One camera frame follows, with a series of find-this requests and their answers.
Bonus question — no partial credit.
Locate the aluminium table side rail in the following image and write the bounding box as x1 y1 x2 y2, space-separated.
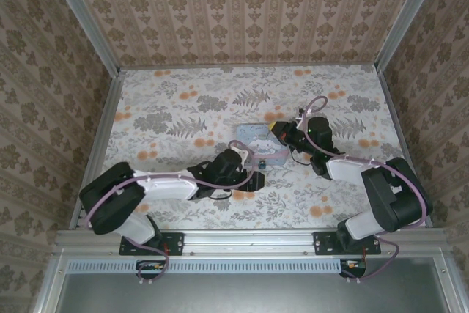
69 70 126 232
377 65 439 228

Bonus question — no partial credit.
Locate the aluminium frame bar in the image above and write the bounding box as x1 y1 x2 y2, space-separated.
432 250 461 313
34 250 69 313

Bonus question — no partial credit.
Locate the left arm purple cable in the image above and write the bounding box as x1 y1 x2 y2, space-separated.
84 139 256 287

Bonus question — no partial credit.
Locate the blue cartoon tin box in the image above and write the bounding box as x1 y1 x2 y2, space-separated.
236 122 291 168

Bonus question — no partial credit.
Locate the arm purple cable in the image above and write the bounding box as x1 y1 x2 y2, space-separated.
84 139 256 287
302 95 432 284

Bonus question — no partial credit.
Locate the aluminium frame post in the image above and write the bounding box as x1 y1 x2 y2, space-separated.
46 0 122 74
375 0 430 72

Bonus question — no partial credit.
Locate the aluminium table end rail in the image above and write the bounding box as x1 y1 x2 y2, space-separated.
119 62 378 73

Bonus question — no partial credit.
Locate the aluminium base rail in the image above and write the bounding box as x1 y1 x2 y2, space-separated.
54 227 448 257

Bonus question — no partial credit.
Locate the thin black wire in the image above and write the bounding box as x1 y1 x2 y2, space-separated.
290 147 313 164
210 189 235 201

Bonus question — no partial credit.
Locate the white slotted cable duct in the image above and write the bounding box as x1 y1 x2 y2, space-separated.
67 257 367 274

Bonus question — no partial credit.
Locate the grey metal panel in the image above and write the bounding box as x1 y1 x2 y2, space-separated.
58 272 446 313

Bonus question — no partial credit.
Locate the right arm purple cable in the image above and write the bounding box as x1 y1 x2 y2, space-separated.
302 95 432 284

